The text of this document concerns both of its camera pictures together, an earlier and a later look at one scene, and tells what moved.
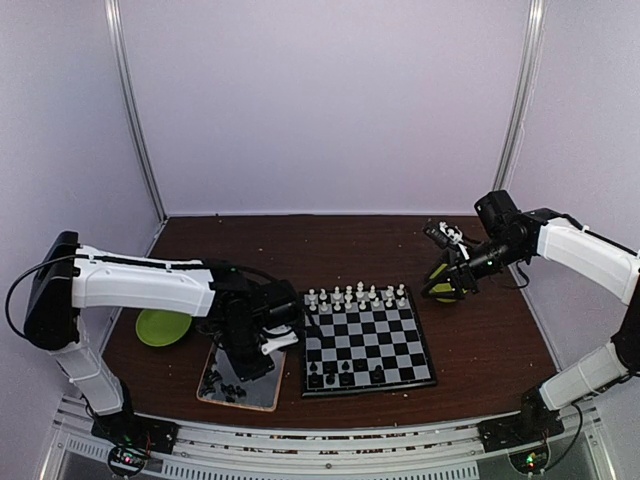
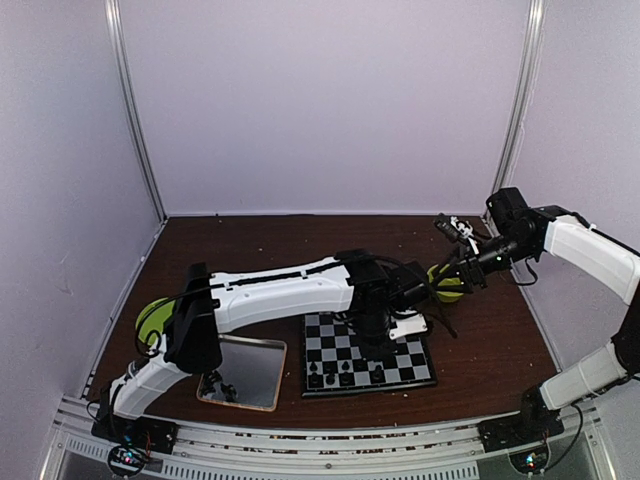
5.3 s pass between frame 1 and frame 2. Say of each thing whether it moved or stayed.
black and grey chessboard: stayed
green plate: stayed
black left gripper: moved
